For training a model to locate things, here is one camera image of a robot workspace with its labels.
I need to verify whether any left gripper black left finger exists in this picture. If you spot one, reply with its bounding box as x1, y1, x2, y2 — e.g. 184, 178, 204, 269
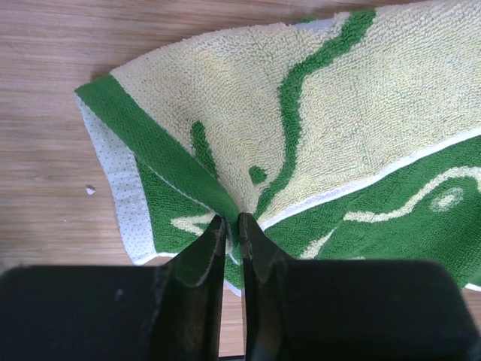
1, 217, 226, 360

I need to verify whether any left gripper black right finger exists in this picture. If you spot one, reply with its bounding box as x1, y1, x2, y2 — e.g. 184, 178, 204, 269
238, 213, 480, 360

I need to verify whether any green frog pattern towel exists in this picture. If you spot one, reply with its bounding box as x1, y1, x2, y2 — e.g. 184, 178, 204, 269
75, 1, 480, 293

